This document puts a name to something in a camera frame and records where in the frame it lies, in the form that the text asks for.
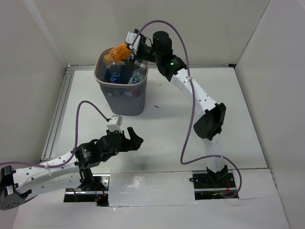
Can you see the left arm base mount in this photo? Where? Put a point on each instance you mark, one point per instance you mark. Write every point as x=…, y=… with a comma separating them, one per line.
x=97, y=193

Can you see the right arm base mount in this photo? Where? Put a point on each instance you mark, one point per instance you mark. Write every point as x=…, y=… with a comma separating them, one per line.
x=204, y=189

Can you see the aluminium frame rail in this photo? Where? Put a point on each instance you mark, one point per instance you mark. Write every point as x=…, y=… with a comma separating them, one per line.
x=58, y=116

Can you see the red label plastic bottle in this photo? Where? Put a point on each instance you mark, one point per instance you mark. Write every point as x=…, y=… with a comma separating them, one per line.
x=132, y=93

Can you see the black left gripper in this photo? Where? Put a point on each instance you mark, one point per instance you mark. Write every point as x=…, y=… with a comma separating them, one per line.
x=126, y=141

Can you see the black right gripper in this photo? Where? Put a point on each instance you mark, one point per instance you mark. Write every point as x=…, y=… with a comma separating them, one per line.
x=137, y=56

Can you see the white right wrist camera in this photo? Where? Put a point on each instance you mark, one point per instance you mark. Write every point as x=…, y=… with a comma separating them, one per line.
x=132, y=41

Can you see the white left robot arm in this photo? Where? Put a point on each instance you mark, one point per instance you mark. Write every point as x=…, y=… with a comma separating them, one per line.
x=71, y=170

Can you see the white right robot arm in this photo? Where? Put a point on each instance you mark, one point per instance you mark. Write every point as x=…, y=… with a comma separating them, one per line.
x=207, y=115

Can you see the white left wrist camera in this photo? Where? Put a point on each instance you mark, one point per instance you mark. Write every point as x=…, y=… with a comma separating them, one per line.
x=114, y=123

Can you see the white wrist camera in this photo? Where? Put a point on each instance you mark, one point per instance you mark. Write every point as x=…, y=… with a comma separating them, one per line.
x=132, y=41
x=114, y=123

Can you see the orange plastic bottle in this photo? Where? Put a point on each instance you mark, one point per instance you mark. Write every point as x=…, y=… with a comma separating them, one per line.
x=117, y=54

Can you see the grey mesh waste bin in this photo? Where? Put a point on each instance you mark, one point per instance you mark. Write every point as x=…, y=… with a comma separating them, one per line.
x=113, y=92

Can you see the blue label clear bottle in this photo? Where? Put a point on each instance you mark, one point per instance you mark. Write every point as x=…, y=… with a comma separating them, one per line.
x=115, y=69

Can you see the green white label bottle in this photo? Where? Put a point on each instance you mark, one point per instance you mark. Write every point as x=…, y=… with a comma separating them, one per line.
x=138, y=74

